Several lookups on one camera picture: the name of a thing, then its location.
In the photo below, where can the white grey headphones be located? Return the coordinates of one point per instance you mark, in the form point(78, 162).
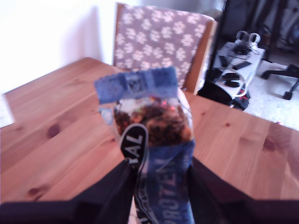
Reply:
point(247, 38)

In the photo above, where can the white side table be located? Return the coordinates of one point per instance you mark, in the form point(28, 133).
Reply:
point(254, 58)

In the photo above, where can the floral cushion wooden chair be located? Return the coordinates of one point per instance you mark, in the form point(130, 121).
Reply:
point(158, 35)

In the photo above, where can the black bag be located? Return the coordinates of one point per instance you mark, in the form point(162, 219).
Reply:
point(210, 93)

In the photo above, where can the black stand leg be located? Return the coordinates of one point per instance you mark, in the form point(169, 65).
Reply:
point(276, 28)
point(224, 23)

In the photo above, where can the white paper sheet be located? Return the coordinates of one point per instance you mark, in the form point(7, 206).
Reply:
point(5, 112)

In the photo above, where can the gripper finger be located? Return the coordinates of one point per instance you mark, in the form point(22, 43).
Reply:
point(210, 200)
point(112, 198)

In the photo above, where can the black office chair base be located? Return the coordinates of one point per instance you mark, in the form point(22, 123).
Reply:
point(293, 77)

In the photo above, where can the blue snackbar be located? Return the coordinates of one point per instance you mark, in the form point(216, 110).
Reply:
point(161, 130)

